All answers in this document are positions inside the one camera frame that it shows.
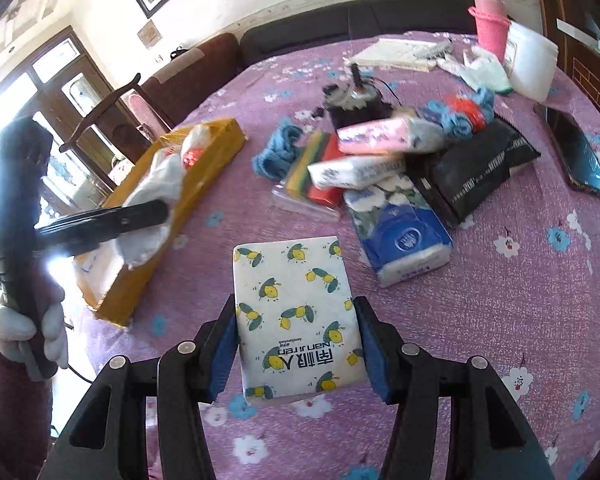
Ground white book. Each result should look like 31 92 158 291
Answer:
350 37 438 72

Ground person's left hand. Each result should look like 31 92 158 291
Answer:
0 287 70 368

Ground dark wooden chair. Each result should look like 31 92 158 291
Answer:
59 72 176 153

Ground wooden cabinet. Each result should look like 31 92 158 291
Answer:
530 0 600 121

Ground pink tissue pack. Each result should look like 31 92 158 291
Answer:
336 115 448 156

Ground white gloves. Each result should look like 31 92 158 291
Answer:
437 45 515 96

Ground white blue-print tissue pack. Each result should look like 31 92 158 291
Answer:
307 152 411 191

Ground blue towel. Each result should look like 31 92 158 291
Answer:
420 85 498 138
251 125 306 181

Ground grey comb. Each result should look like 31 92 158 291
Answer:
412 41 456 61

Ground red and white plastic bag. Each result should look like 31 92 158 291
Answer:
180 124 216 168

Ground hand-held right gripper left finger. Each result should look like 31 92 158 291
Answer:
37 294 238 480

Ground black plastic bag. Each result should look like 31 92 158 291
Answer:
405 120 542 228

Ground dark wooden glass door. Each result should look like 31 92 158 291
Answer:
27 25 151 171

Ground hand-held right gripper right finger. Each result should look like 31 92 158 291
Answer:
354 296 563 480

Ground brown sofa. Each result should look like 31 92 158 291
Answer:
140 32 241 131

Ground black electric motor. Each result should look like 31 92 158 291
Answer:
307 62 396 133

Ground blue tissue pack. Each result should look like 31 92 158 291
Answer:
344 175 453 288

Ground lemon print tissue pack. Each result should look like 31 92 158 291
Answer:
232 235 368 401

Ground yellow cardboard box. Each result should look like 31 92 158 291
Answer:
75 117 246 328

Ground colourful sponge pack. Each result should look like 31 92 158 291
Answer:
271 130 346 218

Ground white plastic bucket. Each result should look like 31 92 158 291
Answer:
502 20 561 103

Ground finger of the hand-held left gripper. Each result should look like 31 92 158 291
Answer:
34 225 131 259
55 199 172 235

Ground black smartphone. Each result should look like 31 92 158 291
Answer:
534 102 600 201

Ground person's left forearm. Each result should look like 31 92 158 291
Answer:
0 317 57 480

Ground purple floral tablecloth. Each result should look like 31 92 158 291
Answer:
45 30 600 480

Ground white cloth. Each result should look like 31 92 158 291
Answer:
112 152 188 268

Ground small wall plaque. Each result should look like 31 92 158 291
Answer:
136 20 160 50

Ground black sofa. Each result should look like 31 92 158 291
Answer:
240 0 481 68

